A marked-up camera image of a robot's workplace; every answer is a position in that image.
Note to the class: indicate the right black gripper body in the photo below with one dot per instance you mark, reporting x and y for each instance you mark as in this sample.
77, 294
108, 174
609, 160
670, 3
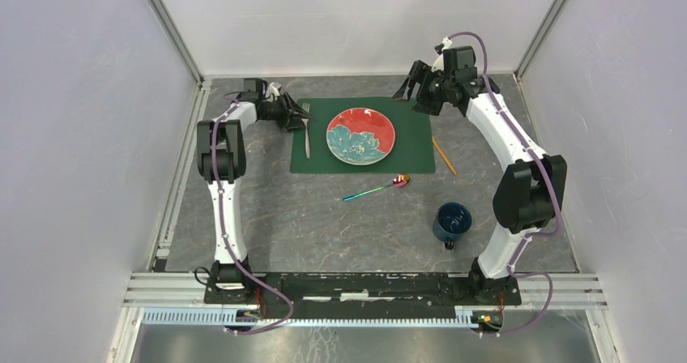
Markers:
438, 86

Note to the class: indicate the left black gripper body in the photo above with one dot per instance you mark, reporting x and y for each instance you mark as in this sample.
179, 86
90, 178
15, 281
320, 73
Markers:
277, 111

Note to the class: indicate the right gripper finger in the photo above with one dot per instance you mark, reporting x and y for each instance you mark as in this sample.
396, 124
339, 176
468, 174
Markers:
428, 105
416, 75

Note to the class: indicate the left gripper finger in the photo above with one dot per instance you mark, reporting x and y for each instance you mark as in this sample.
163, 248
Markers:
293, 109
295, 123

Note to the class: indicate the silver metal fork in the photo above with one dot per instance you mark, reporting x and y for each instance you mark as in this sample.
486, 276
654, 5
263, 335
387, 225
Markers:
306, 108

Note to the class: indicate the green rectangular placemat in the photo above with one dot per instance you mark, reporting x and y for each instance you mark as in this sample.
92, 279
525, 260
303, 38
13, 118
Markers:
412, 151

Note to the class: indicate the red teal floral plate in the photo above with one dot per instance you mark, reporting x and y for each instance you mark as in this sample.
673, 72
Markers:
360, 136

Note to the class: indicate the iridescent rainbow metal spoon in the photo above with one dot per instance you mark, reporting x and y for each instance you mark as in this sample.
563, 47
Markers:
399, 181

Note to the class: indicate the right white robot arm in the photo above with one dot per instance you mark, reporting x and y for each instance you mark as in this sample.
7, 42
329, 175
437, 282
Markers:
530, 192

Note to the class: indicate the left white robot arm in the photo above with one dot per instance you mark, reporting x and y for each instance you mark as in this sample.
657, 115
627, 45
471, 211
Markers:
221, 158

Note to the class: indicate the yellow pencil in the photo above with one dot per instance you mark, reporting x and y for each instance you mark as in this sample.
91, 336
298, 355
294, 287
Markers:
443, 155

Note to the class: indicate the dark blue mug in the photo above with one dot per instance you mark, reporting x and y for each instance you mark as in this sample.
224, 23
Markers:
450, 222

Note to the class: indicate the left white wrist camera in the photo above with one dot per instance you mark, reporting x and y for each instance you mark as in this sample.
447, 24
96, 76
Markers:
273, 91

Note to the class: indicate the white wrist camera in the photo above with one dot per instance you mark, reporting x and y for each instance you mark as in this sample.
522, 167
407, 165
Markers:
273, 91
445, 44

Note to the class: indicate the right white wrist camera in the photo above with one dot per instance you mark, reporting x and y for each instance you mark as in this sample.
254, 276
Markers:
445, 44

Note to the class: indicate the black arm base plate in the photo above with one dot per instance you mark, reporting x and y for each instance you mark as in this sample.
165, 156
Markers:
362, 296

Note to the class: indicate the blue slotted cable duct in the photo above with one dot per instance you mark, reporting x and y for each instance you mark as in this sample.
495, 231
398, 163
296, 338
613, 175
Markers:
249, 318

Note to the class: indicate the aluminium frame rail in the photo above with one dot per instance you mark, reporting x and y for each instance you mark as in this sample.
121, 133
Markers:
571, 291

